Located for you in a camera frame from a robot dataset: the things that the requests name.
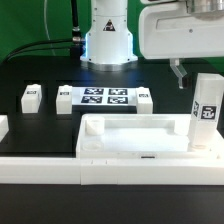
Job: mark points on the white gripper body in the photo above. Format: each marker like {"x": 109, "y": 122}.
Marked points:
{"x": 181, "y": 29}

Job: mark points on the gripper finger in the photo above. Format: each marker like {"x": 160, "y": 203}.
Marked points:
{"x": 179, "y": 71}

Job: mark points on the white desk top tray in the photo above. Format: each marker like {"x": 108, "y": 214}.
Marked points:
{"x": 141, "y": 136}

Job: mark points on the fiducial marker sheet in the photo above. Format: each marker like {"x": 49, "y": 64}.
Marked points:
{"x": 103, "y": 96}

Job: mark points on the white left fence block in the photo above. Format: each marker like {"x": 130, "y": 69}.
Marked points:
{"x": 4, "y": 128}

